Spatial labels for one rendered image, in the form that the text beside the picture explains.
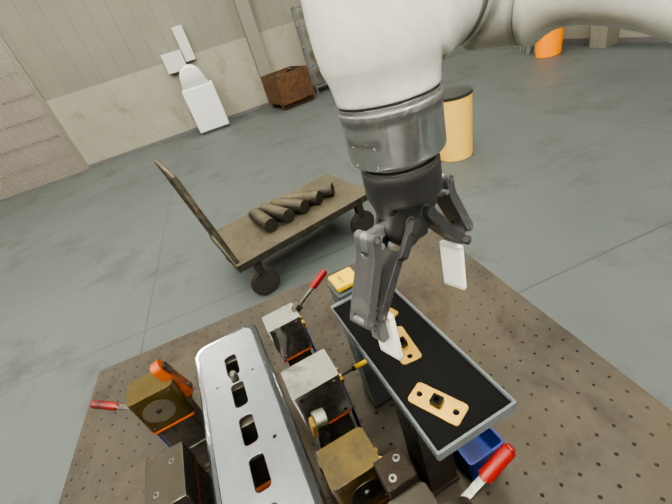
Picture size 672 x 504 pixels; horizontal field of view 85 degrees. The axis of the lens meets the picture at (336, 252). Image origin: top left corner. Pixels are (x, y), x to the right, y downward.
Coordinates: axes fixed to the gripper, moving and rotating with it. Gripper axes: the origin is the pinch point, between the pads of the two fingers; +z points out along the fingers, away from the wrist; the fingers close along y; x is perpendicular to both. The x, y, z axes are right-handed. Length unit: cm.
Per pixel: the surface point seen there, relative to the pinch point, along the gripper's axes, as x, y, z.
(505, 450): 10.5, 1.1, 19.2
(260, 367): -47, 11, 35
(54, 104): -1053, -101, -13
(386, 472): -2.3, 11.8, 25.0
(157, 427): -59, 37, 39
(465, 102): -179, -310, 76
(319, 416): -17.1, 12.4, 24.3
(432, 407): -0.1, 1.9, 18.7
